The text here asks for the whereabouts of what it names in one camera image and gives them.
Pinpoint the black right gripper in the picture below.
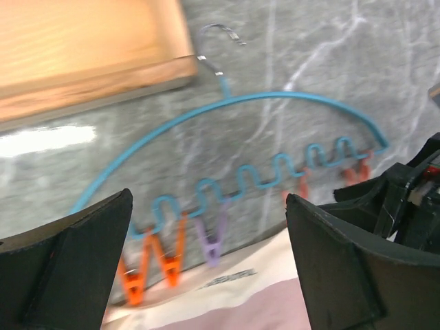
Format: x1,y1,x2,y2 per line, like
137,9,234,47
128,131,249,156
333,133,439,251

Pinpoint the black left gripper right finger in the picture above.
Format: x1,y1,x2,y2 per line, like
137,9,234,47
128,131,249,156
286,195,439,329

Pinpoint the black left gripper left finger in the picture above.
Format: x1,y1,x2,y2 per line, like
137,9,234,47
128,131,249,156
1,189,133,329

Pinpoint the pink and cream underwear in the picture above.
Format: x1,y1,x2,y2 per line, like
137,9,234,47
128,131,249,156
102,230,311,329

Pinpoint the blue wavy hanger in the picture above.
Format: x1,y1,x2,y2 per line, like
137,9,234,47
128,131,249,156
69,23,390,219

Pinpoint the orange clip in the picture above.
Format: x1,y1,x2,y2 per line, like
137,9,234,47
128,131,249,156
342,150,373,187
281,167,310,208
117,228,153,307
151,211,188,288

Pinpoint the purple clip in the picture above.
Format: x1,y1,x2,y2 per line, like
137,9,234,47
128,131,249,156
194,199,230,267

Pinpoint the wooden hanging rack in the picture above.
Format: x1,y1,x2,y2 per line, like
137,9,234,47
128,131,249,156
1,1,197,122

